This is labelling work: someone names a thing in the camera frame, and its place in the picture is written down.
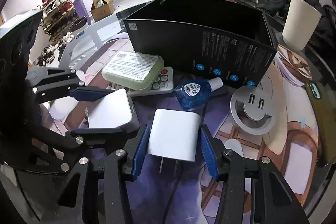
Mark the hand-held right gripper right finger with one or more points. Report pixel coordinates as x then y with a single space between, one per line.
208 153

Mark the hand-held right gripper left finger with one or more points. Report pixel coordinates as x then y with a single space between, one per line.
140 151

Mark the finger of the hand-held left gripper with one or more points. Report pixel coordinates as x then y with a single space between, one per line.
89 92
105 132

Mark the white square box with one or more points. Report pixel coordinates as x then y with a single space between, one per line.
111 111

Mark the white charger plug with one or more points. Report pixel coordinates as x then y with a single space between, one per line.
174 132

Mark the pile of shoes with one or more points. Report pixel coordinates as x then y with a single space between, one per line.
48 53

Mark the pale green plastic case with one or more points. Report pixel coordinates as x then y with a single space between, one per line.
134 69

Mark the silver round usb hub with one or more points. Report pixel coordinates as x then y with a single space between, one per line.
252 119

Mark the wooden shoe rack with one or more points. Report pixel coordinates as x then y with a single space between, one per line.
60 14

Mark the blue bottle with white cap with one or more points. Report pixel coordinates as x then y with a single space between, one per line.
193 91

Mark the white remote control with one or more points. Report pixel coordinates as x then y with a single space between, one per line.
164 82

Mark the printed desk mat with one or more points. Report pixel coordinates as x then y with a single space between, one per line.
286 161

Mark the purple bag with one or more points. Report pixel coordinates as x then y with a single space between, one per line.
81 10

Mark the brown cardboard box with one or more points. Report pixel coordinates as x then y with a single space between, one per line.
102 7

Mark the black cardboard box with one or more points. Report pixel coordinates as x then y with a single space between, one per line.
199 37

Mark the phone in olive case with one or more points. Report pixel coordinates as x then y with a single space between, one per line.
324 121

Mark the white paper cup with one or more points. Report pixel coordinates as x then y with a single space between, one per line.
300 22

